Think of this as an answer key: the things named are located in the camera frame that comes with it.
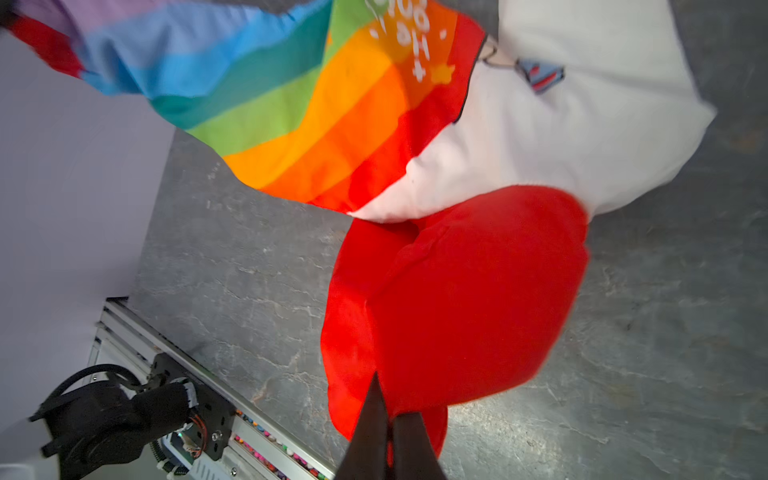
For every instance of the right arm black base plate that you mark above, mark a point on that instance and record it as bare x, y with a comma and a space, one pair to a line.
211, 415

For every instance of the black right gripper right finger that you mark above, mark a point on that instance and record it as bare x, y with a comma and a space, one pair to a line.
413, 455

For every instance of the colourful rainbow kids jacket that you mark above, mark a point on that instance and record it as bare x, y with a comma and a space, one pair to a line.
471, 163

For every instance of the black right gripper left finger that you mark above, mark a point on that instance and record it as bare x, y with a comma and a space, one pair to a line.
366, 455

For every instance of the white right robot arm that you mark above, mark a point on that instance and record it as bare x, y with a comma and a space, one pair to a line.
105, 415

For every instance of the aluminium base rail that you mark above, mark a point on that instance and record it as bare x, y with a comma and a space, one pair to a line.
258, 448

